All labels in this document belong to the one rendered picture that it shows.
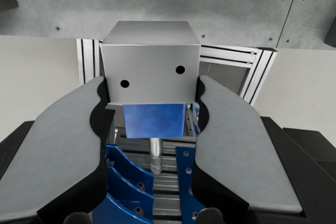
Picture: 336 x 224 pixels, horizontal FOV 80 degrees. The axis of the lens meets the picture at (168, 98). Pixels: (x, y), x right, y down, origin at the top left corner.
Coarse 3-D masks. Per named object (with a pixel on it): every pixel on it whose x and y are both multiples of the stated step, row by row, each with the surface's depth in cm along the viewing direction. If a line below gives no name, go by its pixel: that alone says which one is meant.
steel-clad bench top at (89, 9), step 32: (32, 0) 23; (64, 0) 23; (96, 0) 23; (128, 0) 23; (160, 0) 23; (192, 0) 23; (224, 0) 23; (256, 0) 24; (288, 0) 24; (320, 0) 24; (0, 32) 24; (32, 32) 25; (64, 32) 25; (96, 32) 25; (224, 32) 25; (256, 32) 26; (288, 32) 26; (320, 32) 26
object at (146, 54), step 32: (128, 32) 12; (160, 32) 12; (192, 32) 12; (128, 64) 10; (160, 64) 10; (192, 64) 11; (128, 96) 11; (160, 96) 12; (192, 96) 12; (128, 128) 14; (160, 128) 15; (160, 160) 18
